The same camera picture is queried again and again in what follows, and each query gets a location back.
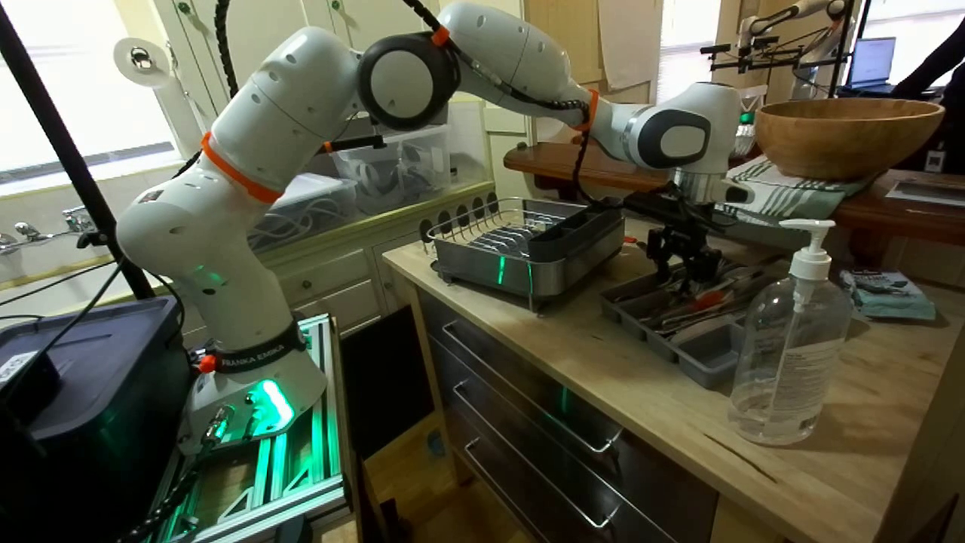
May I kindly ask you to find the cream drawer cabinet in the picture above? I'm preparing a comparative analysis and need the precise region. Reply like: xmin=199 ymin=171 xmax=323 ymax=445
xmin=174 ymin=178 xmax=501 ymax=342

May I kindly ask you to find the teal packet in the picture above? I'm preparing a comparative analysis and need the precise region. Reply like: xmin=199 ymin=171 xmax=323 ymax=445
xmin=840 ymin=265 xmax=942 ymax=326

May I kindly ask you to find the metal faucet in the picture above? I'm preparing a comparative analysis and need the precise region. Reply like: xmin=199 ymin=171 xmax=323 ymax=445
xmin=0 ymin=204 xmax=108 ymax=260

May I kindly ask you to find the dark wooden table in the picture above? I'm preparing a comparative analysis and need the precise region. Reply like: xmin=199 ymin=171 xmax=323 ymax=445
xmin=501 ymin=137 xmax=965 ymax=250

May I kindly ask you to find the open laptop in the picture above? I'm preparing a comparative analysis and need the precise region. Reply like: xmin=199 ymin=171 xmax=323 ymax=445
xmin=848 ymin=35 xmax=899 ymax=96

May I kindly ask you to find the striped kitchen towel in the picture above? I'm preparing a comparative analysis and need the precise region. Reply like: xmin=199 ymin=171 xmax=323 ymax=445
xmin=720 ymin=153 xmax=870 ymax=229

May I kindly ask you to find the person in black shirt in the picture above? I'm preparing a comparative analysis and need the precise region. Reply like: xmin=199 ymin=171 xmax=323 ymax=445
xmin=883 ymin=17 xmax=965 ymax=175

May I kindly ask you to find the black tripod pole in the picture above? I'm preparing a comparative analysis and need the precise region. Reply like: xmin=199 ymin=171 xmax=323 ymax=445
xmin=0 ymin=9 xmax=159 ymax=306

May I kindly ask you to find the brown wooden bowl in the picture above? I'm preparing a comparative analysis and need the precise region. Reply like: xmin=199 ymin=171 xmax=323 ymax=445
xmin=752 ymin=96 xmax=946 ymax=185

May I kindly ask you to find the clear soap dispenser bottle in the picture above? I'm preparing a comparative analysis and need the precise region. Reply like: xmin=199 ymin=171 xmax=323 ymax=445
xmin=728 ymin=216 xmax=856 ymax=449

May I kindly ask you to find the orange plastic spatula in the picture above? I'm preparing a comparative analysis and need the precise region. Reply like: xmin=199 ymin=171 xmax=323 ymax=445
xmin=665 ymin=285 xmax=737 ymax=321

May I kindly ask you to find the black clamp stand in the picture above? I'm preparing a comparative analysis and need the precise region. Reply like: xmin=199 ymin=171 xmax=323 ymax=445
xmin=697 ymin=0 xmax=860 ymax=100

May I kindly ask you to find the clear plastic storage bin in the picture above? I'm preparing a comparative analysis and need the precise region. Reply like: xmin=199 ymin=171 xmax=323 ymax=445
xmin=251 ymin=169 xmax=360 ymax=250
xmin=328 ymin=125 xmax=454 ymax=209

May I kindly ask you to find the grey drawer cabinet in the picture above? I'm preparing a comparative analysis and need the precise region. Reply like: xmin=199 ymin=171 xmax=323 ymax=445
xmin=417 ymin=289 xmax=720 ymax=543

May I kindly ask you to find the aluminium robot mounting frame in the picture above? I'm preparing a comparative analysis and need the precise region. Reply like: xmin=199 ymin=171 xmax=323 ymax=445
xmin=128 ymin=311 xmax=357 ymax=543

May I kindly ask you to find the black equipment box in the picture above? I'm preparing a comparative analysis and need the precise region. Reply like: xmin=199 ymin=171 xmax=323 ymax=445
xmin=0 ymin=294 xmax=199 ymax=543

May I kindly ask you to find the grey cutlery tray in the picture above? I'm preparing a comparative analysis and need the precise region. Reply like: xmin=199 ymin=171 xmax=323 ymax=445
xmin=601 ymin=250 xmax=796 ymax=392

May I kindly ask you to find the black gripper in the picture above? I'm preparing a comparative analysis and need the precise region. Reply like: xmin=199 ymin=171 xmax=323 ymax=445
xmin=642 ymin=221 xmax=728 ymax=303

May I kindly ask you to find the grey dish rack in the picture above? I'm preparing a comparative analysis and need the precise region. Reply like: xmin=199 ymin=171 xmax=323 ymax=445
xmin=429 ymin=192 xmax=626 ymax=306

